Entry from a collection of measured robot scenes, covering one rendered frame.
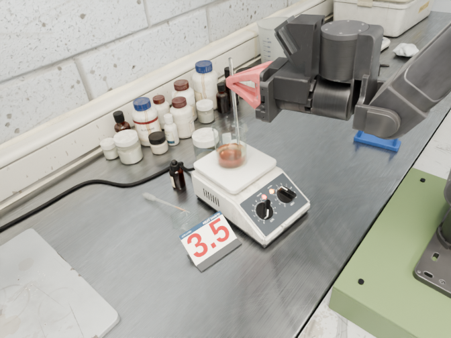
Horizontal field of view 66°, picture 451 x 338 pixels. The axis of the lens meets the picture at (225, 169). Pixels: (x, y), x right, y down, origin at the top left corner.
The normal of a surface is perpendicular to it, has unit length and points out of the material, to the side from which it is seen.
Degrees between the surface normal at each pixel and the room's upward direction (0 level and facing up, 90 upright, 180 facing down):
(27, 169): 90
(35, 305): 0
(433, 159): 0
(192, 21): 90
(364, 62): 91
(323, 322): 0
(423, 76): 80
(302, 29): 90
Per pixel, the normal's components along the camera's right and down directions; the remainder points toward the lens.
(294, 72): -0.10, -0.79
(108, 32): 0.76, 0.36
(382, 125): -0.56, 0.57
